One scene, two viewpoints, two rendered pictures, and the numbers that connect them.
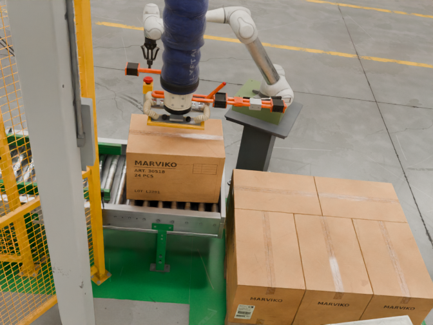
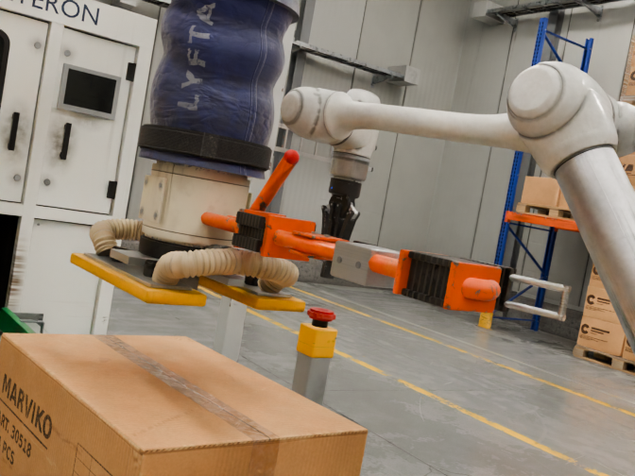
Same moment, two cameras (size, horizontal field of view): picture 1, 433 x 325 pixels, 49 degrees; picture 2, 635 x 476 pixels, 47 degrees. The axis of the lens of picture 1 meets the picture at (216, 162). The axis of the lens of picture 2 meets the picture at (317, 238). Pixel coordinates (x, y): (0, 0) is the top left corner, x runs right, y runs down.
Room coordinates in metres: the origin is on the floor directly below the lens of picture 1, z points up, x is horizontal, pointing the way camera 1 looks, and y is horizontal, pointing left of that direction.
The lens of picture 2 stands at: (1.90, -0.91, 1.30)
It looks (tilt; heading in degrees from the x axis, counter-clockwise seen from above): 3 degrees down; 59
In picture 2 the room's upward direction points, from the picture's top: 10 degrees clockwise
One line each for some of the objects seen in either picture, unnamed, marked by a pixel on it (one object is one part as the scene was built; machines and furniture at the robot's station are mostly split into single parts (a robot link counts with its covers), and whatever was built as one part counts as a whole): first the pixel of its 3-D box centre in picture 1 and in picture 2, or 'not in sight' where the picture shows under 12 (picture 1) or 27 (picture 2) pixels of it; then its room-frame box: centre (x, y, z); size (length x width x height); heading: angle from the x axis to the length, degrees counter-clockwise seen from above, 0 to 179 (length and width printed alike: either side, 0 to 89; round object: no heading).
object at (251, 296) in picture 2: not in sight; (231, 277); (2.47, 0.30, 1.13); 0.34 x 0.10 x 0.05; 97
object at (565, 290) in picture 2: (267, 99); (446, 275); (2.49, -0.25, 1.23); 0.31 x 0.03 x 0.05; 109
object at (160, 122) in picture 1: (176, 119); (133, 268); (2.28, 0.27, 1.13); 0.34 x 0.10 x 0.05; 97
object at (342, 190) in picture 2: (150, 42); (342, 198); (2.84, 0.55, 1.31); 0.08 x 0.07 x 0.09; 93
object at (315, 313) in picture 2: (148, 80); (320, 317); (2.84, 0.56, 1.02); 0.07 x 0.07 x 0.04
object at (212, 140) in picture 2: (179, 78); (207, 148); (2.38, 0.29, 1.35); 0.23 x 0.23 x 0.04
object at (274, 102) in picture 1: (277, 106); (446, 280); (2.44, -0.31, 1.23); 0.08 x 0.07 x 0.05; 97
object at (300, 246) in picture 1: (317, 246); not in sight; (2.17, -0.77, 0.34); 1.20 x 1.00 x 0.40; 96
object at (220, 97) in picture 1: (220, 100); (273, 234); (2.40, 0.04, 1.24); 0.10 x 0.08 x 0.06; 7
